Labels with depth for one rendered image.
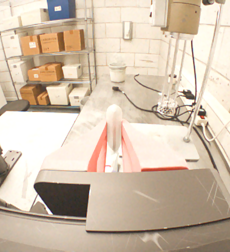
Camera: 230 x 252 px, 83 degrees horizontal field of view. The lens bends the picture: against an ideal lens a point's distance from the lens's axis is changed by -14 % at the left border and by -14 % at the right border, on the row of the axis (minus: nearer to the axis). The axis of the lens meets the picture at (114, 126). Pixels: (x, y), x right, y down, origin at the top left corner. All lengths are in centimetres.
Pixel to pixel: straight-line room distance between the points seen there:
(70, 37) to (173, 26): 194
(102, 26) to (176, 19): 214
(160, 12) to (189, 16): 7
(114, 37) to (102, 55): 34
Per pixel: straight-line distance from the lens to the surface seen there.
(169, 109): 50
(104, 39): 252
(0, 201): 26
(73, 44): 227
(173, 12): 43
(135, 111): 78
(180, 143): 62
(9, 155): 66
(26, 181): 55
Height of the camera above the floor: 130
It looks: 36 degrees down
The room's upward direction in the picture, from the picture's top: 1 degrees counter-clockwise
